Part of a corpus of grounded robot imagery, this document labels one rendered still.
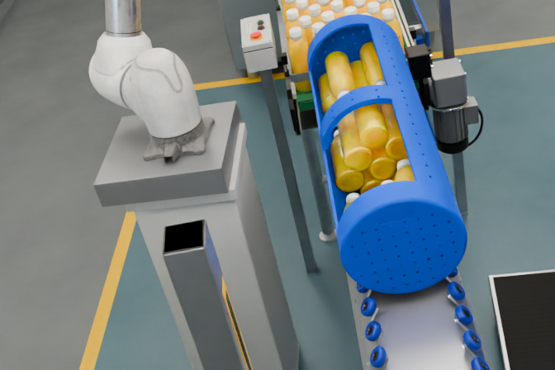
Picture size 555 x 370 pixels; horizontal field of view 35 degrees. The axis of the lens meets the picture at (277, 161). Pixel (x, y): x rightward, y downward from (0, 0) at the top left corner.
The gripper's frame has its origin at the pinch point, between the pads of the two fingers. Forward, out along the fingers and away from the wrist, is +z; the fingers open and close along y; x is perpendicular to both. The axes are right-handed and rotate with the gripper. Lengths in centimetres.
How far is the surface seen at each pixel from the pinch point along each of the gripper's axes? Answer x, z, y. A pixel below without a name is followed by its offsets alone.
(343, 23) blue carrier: -31.0, -3.4, 2.9
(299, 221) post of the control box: 0, 93, -25
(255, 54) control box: -8.4, 13.3, -25.4
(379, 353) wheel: -132, 22, -5
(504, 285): -40, 105, 43
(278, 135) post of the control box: 0, 52, -25
